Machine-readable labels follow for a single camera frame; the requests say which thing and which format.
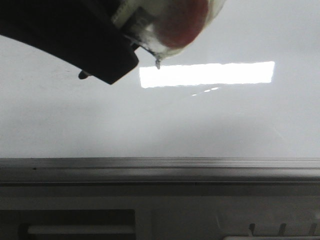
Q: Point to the grey cabinet below whiteboard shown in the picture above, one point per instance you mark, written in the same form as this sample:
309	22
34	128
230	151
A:
161	211

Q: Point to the white whiteboard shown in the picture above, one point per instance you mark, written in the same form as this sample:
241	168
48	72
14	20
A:
249	86

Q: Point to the grey aluminium whiteboard tray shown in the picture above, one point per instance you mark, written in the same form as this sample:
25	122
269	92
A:
89	170

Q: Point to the red magnet taped to marker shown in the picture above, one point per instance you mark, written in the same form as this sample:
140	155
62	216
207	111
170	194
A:
164	28

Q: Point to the white whiteboard marker black tip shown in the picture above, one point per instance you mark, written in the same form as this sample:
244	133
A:
130	15

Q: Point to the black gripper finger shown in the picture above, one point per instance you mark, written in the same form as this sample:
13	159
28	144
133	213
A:
79	32

